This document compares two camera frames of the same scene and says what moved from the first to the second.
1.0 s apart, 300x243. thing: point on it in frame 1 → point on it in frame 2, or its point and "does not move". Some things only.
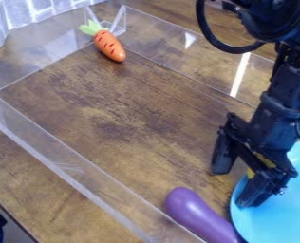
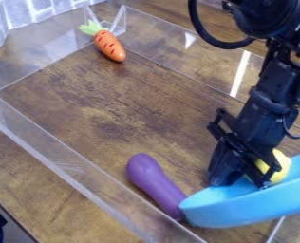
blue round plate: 282,218 → 242,203
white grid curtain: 12,13 does not move
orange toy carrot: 106,41 does not move
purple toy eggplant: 185,203 → 154,185
